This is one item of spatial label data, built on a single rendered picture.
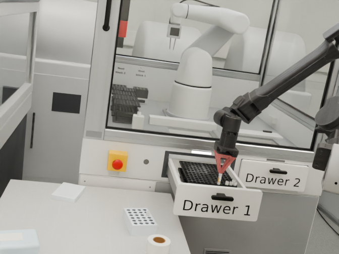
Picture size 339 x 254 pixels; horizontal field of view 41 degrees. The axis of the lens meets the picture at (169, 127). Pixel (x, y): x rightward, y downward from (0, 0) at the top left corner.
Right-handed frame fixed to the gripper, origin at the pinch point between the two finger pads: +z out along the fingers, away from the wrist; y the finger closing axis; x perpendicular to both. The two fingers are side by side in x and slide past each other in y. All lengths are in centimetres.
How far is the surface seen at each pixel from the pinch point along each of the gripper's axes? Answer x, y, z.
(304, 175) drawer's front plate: 42.2, -23.1, 1.8
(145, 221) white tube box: -24.2, 12.7, 17.6
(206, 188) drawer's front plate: -6.5, 10.6, 3.8
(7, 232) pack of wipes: -63, 28, 20
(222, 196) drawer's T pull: -1.3, 13.7, 4.7
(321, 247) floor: 126, -136, 80
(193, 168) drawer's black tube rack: -6.4, -14.4, 4.7
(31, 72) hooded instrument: -87, -110, -7
